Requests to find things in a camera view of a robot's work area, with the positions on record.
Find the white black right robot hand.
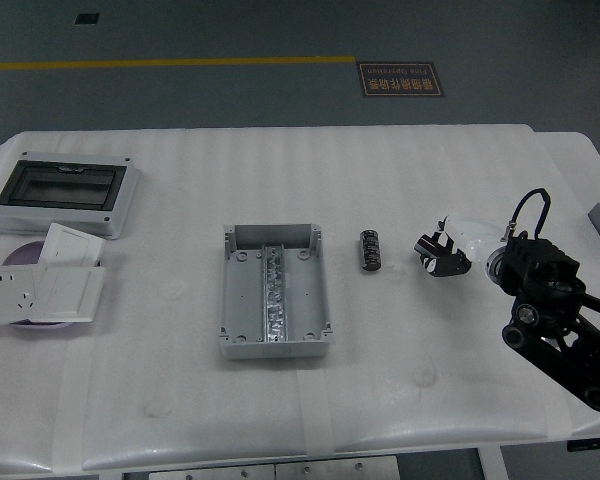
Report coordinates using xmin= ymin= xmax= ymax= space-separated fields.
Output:
xmin=413 ymin=213 xmax=501 ymax=279

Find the black cylindrical battery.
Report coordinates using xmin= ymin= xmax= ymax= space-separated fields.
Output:
xmin=355 ymin=228 xmax=383 ymax=274

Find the grey open junction box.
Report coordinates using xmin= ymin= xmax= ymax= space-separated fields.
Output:
xmin=216 ymin=223 xmax=337 ymax=361

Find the grey distribution box dark window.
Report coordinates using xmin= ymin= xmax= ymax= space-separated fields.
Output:
xmin=0 ymin=151 xmax=142 ymax=241

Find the white foam mat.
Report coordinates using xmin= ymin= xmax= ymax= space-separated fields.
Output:
xmin=0 ymin=123 xmax=596 ymax=474

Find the white tape strip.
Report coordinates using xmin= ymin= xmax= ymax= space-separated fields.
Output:
xmin=542 ymin=394 xmax=575 ymax=442
xmin=49 ymin=342 xmax=99 ymax=474
xmin=294 ymin=370 xmax=337 ymax=459

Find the white table leg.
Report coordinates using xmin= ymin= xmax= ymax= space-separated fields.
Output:
xmin=474 ymin=444 xmax=511 ymax=480

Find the purple round plate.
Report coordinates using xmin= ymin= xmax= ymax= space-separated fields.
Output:
xmin=2 ymin=240 xmax=106 ymax=331

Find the metal mounting rail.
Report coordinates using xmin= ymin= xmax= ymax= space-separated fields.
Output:
xmin=260 ymin=243 xmax=292 ymax=345

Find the grey metal table frame plate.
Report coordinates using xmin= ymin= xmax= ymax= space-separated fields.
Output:
xmin=121 ymin=455 xmax=401 ymax=480

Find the white wall switch panel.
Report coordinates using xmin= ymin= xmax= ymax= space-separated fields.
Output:
xmin=28 ymin=265 xmax=106 ymax=324
xmin=40 ymin=222 xmax=106 ymax=269

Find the white wall socket panel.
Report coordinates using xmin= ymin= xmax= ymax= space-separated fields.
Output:
xmin=0 ymin=264 xmax=47 ymax=329

